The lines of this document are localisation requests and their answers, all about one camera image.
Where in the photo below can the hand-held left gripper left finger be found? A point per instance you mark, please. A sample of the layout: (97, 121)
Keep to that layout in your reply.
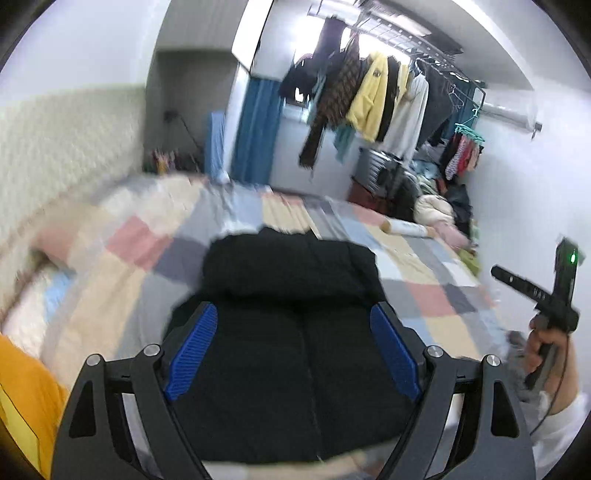
(194, 350)

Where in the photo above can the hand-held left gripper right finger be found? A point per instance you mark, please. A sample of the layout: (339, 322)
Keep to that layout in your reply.
(397, 355)

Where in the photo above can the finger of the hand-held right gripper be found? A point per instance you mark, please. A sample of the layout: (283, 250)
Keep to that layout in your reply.
(512, 281)

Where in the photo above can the black puffer jacket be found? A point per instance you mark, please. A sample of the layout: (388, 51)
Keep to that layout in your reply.
(295, 369)

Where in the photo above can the pile of clothes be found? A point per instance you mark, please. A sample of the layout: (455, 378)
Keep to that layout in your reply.
(438, 207)

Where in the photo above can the row of hanging clothes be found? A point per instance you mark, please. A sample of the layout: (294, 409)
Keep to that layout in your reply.
(406, 37)

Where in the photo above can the person's right hand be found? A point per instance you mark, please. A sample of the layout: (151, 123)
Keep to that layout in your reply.
(571, 369)

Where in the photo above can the patchwork bed sheet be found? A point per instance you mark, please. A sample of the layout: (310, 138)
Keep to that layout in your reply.
(138, 286)

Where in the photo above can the rolled paper tube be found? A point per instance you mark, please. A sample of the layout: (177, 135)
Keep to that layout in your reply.
(411, 228)

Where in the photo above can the small hanging laundry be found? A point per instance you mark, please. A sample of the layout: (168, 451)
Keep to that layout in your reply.
(459, 159)

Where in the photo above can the green clip hanger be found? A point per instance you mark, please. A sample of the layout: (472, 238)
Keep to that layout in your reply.
(468, 131)

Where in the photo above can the dark red box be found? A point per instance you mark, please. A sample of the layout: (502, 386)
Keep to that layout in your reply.
(364, 196)

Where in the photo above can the white air conditioner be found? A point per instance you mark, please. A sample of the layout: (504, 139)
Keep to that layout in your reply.
(508, 115)

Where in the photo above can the person's yellow shirt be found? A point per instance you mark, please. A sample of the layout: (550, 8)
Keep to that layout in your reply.
(27, 397)

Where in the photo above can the grey suitcase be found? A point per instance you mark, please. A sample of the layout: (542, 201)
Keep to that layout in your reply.
(371, 168)

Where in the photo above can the dark grey hanging coat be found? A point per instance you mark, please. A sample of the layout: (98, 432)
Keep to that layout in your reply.
(438, 106)

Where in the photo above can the white hoodie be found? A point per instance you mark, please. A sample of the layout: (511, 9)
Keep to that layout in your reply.
(411, 120)

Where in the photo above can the cluster of small bottles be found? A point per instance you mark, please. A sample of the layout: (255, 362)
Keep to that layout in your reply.
(161, 161)

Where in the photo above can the black printed hanging garment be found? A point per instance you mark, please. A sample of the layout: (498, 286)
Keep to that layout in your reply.
(391, 101)

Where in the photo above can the light blue hanging garment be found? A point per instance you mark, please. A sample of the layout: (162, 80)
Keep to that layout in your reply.
(344, 141)

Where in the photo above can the pale yellow hanging garment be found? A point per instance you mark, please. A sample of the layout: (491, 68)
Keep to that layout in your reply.
(403, 81)

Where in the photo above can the yellow fleece jacket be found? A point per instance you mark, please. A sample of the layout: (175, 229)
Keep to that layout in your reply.
(369, 97)

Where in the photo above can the cream quilted headboard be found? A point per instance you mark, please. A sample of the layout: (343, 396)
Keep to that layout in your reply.
(69, 152)

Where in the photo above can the brown plaid hanging coat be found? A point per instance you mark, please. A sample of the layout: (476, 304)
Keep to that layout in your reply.
(337, 92)

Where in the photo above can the black hanging jacket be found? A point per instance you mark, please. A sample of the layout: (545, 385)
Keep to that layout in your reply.
(330, 41)

